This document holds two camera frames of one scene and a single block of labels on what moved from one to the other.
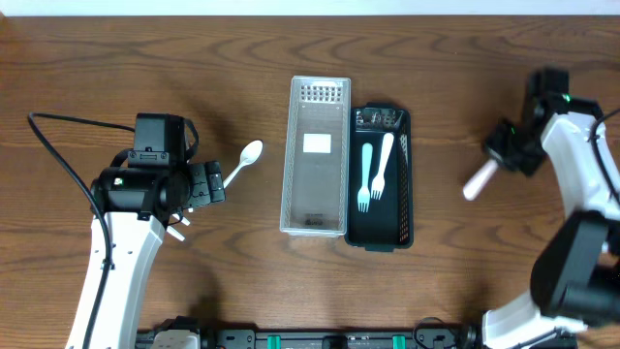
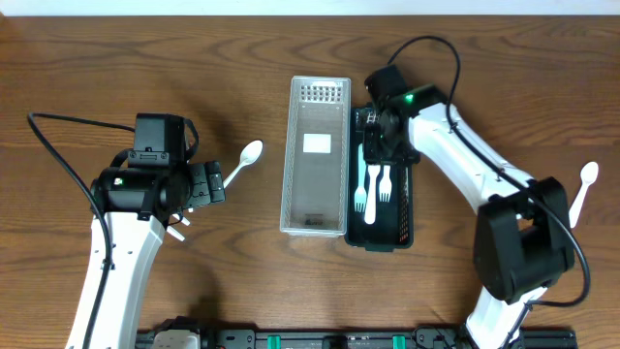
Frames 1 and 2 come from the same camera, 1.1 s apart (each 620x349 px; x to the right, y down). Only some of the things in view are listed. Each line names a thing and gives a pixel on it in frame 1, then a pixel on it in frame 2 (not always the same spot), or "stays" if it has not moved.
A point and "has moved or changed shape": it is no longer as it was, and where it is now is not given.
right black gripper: (507, 154) -> (387, 156)
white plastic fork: (480, 180) has moved or changed shape
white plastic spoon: (249, 154) stays
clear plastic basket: (315, 192) stays
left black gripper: (206, 182) stays
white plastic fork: (378, 181) has moved or changed shape
